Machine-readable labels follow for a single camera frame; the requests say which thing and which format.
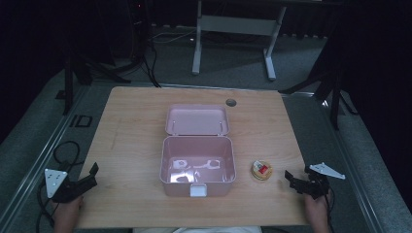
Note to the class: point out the person's right hand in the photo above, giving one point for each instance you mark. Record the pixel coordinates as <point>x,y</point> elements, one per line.
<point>315,212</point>

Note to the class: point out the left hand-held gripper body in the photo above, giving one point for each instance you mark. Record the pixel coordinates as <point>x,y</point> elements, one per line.
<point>68,189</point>

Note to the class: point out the round yellow tin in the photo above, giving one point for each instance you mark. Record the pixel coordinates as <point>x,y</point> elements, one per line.
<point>261,170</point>

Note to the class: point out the person's left hand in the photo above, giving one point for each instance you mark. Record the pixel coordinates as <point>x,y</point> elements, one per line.
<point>67,213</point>

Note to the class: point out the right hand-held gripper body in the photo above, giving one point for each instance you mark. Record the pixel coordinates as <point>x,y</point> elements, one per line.
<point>315,181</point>

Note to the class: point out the white desk frame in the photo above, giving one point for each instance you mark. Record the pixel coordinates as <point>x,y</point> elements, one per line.
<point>238,35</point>

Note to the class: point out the grey table grommet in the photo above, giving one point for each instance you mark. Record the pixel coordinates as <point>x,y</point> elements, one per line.
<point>231,103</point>

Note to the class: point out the pink storage box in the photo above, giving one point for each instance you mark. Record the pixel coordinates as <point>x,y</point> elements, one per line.
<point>197,151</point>

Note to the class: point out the black metal stand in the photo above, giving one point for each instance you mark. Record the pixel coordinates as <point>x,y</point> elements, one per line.
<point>327,84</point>
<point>94,64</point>

